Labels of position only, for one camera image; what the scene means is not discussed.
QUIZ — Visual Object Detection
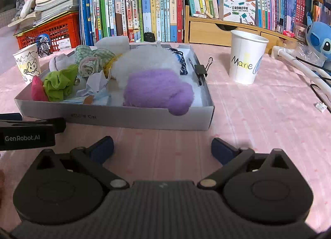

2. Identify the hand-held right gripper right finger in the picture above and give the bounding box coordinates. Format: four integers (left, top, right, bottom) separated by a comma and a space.
197, 137, 294, 191

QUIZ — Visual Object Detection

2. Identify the purple fluffy plush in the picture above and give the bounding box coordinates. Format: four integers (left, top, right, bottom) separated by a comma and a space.
123, 70, 194, 116

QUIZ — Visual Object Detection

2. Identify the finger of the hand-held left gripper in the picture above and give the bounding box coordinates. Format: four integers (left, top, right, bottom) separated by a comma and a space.
0, 117, 67, 134
0, 113, 23, 122

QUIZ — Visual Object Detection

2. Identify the crumpled white paper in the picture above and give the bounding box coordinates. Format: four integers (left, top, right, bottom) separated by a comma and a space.
78, 70, 112, 99

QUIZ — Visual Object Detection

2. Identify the white plastic pipe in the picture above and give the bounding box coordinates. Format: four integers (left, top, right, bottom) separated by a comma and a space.
271, 45, 331, 100

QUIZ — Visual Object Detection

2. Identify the clear plastic bag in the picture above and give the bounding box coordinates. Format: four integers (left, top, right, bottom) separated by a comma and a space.
286, 41, 327, 68

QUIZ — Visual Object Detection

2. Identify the green checked cloth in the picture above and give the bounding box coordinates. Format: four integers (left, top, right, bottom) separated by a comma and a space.
74, 45, 116, 78

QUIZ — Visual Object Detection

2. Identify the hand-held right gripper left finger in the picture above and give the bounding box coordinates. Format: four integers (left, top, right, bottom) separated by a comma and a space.
34, 136, 130, 191

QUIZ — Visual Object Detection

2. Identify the blue face mask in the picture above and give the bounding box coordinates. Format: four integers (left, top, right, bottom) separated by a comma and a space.
61, 89, 112, 106

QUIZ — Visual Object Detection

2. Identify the pink tablecloth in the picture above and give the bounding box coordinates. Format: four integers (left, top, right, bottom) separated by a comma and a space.
0, 26, 331, 232

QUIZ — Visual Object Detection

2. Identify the white paper cup with writing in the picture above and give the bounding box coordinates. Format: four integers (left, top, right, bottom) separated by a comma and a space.
229, 30, 269, 85

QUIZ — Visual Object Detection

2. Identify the wooden drawer organiser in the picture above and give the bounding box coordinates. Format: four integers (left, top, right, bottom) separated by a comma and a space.
184, 5, 300, 47

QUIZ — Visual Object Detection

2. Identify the paper cup with cat drawing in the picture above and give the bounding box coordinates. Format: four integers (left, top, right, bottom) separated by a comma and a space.
12, 43, 42, 85

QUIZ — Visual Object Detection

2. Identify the grey cardboard box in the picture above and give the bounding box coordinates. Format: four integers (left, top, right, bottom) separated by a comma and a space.
14, 43, 215, 131

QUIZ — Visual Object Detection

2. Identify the white plush toy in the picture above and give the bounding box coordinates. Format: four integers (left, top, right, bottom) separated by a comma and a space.
110, 41, 198, 106

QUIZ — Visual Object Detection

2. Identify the navy floral scrunchie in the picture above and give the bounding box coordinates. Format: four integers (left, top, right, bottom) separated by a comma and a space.
168, 47, 189, 76

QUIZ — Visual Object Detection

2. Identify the red plastic crate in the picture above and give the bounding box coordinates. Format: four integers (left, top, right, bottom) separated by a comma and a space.
14, 12, 81, 51

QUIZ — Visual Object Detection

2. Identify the yellow knitted item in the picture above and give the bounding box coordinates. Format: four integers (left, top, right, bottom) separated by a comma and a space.
103, 53, 123, 78

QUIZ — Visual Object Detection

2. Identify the blue plush toy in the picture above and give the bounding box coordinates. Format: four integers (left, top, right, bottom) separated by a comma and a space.
305, 12, 331, 61

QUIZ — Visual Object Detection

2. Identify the white box with pencil print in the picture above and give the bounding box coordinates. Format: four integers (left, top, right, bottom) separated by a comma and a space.
218, 0, 256, 26

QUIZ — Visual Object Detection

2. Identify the green scrunchie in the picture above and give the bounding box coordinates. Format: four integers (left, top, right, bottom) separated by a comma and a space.
43, 64, 79, 102

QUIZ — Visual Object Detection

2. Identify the black binder clip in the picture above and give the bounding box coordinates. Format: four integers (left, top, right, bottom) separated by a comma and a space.
188, 57, 203, 86
194, 57, 214, 77

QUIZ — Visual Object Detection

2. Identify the small blue toy bicycle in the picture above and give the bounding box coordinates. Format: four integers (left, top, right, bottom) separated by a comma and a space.
36, 34, 51, 57

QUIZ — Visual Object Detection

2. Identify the row of colourful upright books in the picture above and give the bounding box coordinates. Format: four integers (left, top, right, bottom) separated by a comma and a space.
79, 0, 185, 47

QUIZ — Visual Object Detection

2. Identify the pink cloth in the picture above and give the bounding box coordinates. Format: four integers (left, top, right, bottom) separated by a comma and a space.
30, 76, 49, 102

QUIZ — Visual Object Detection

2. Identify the white sock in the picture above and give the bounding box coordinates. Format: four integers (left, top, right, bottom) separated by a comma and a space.
49, 53, 77, 72

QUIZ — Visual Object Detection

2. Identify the black cable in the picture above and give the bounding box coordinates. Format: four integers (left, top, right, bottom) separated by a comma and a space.
302, 59, 331, 114

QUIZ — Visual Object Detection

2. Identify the grey soft toy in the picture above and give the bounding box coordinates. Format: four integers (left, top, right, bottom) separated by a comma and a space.
14, 0, 30, 20

